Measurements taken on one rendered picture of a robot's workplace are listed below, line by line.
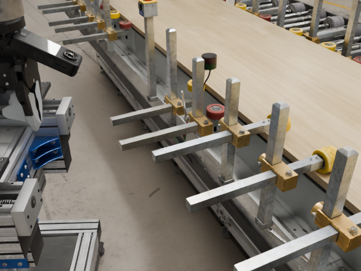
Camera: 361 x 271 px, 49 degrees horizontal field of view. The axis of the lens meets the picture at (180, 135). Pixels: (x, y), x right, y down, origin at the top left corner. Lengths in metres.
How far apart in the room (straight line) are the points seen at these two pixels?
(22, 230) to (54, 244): 0.95
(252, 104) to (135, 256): 1.06
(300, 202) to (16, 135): 1.06
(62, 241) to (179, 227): 0.67
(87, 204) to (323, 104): 1.53
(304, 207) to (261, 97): 0.51
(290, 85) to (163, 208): 1.10
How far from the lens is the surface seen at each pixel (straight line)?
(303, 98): 1.80
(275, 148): 1.21
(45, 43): 0.73
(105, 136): 3.18
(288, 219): 1.59
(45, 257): 2.06
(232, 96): 1.36
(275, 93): 1.81
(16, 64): 0.72
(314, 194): 1.50
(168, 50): 1.77
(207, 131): 1.61
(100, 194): 2.63
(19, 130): 1.54
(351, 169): 1.03
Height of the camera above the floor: 1.71
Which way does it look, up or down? 33 degrees down
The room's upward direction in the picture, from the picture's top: 1 degrees counter-clockwise
